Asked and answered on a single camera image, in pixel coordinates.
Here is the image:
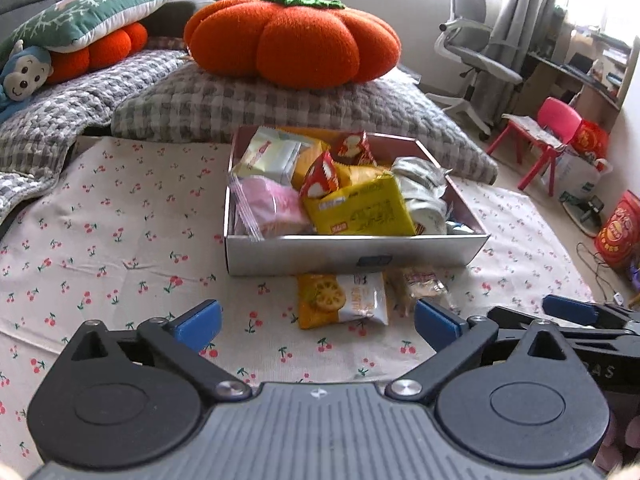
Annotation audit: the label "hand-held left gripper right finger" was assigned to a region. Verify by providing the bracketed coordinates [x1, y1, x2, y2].
[384, 299, 576, 403]

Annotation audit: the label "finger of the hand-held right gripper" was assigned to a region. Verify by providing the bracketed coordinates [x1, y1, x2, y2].
[487, 305, 640, 346]
[542, 295, 640, 331]

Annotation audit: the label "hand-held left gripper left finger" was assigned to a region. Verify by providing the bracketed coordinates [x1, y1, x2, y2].
[65, 299, 253, 403]

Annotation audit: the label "clear brown biscuit packet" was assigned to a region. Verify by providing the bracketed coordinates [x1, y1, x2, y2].
[387, 267, 453, 313]

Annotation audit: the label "orange lemon print snack packet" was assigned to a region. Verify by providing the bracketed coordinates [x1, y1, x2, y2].
[296, 271, 389, 331]

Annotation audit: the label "white grey printed snack packet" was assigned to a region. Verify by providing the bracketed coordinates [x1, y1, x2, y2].
[406, 192, 474, 237]
[389, 156, 449, 201]

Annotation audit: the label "pink cardboard box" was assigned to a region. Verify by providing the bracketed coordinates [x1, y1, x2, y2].
[222, 124, 492, 278]

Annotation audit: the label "pink snack packet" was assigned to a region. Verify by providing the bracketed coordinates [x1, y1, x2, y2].
[229, 175, 315, 242]

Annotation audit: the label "yellow printed snack packet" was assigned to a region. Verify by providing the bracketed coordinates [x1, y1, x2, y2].
[300, 162, 418, 237]

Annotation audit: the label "pale green white snack packet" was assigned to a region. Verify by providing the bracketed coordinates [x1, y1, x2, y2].
[234, 126, 304, 187]

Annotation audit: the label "red white snack packet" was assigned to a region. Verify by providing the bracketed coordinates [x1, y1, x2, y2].
[336, 131, 377, 167]
[299, 151, 342, 199]

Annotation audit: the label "person's right hand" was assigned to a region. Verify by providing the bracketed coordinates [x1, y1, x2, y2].
[597, 440, 628, 478]

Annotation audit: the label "red snack bag on floor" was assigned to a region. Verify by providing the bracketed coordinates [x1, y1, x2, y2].
[594, 189, 640, 269]

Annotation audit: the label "cherry print cloth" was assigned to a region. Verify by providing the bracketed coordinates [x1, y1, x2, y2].
[0, 137, 598, 480]

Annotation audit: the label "white cardboard box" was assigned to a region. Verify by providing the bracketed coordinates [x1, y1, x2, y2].
[551, 149, 609, 202]

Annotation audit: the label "red gift bag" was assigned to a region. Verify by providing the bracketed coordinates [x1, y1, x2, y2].
[569, 119, 612, 164]

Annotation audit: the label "printed paper sheet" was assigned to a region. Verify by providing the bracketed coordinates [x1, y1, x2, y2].
[502, 114, 566, 148]

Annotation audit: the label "red plastic child chair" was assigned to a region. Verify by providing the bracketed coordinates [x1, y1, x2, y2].
[485, 97, 584, 197]

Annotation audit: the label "grey checked pillow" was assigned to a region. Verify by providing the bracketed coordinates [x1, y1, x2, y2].
[110, 56, 500, 187]

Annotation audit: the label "wooden desk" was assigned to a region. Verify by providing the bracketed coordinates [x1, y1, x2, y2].
[520, 25, 636, 133]

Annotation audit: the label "grey checked blanket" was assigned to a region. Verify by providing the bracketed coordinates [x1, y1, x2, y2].
[0, 47, 192, 226]

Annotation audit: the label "white office chair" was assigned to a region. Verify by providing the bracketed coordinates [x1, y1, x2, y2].
[425, 0, 524, 142]

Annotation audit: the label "small orange pumpkin cushion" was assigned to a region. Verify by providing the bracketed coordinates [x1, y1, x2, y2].
[46, 22, 150, 86]

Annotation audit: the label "large orange pumpkin cushion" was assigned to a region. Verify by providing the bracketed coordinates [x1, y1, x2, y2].
[183, 0, 403, 92]

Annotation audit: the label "grey curtain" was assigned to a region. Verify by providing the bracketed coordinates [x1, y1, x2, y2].
[492, 0, 568, 106]

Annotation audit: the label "blue monkey plush toy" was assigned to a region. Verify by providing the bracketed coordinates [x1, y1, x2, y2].
[0, 40, 55, 122]

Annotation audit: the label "green snowflake pillow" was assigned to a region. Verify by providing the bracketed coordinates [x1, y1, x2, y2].
[0, 0, 177, 59]

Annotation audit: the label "black cable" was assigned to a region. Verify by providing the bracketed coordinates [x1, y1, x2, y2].
[576, 241, 628, 308]

